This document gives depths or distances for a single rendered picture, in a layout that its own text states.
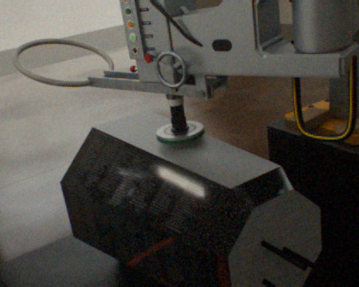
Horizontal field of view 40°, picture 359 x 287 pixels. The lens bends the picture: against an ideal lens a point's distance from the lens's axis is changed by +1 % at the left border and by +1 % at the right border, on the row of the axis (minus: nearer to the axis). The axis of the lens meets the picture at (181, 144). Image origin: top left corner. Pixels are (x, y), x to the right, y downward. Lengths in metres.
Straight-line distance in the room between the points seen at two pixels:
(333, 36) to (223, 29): 0.39
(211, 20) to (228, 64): 0.17
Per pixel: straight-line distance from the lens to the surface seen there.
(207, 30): 1.84
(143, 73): 2.06
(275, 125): 2.49
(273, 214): 1.79
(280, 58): 1.73
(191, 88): 1.99
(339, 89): 2.39
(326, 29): 1.66
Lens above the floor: 1.62
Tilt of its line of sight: 22 degrees down
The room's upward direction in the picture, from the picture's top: 8 degrees counter-clockwise
